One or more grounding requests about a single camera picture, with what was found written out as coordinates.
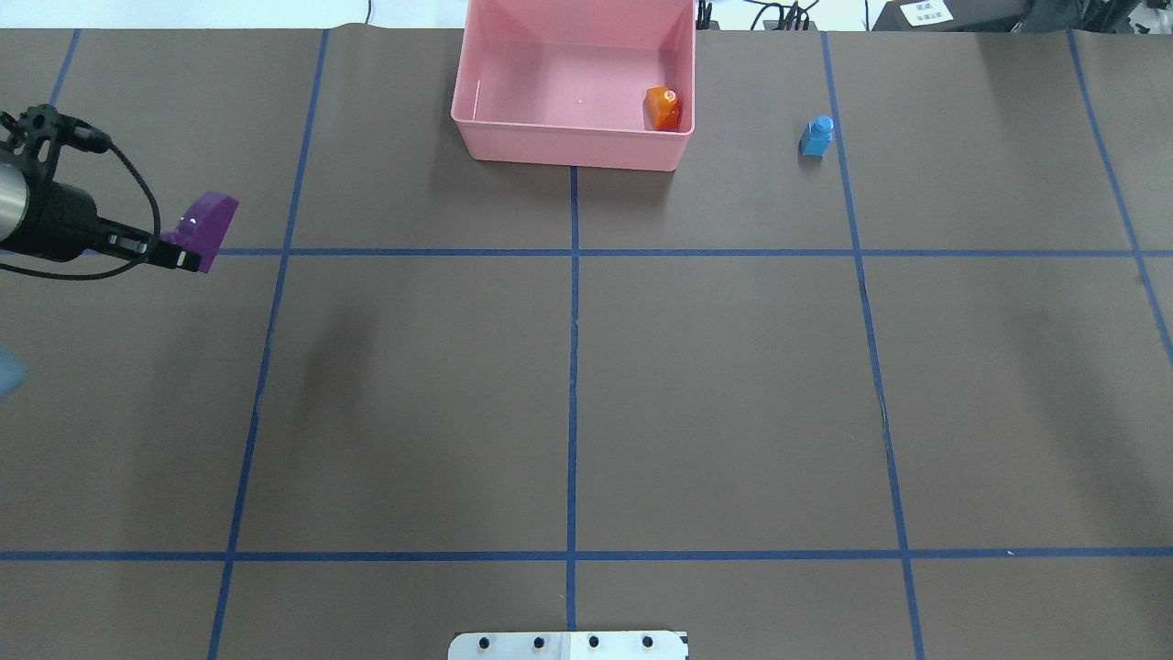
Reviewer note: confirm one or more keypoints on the small blue block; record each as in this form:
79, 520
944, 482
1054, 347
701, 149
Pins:
817, 137

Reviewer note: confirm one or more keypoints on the orange block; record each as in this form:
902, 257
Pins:
662, 108

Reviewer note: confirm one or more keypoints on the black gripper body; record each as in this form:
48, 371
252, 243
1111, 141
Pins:
64, 217

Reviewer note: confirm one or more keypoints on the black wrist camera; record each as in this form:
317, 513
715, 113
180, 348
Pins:
34, 139

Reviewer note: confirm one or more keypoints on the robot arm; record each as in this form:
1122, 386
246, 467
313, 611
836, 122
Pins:
9, 176

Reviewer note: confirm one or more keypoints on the purple long block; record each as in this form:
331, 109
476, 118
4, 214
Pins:
205, 225

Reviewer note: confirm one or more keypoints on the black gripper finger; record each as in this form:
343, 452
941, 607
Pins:
171, 256
165, 240

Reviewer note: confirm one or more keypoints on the pink plastic box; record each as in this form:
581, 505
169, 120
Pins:
562, 82

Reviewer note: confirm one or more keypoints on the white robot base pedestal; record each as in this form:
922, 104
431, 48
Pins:
632, 644

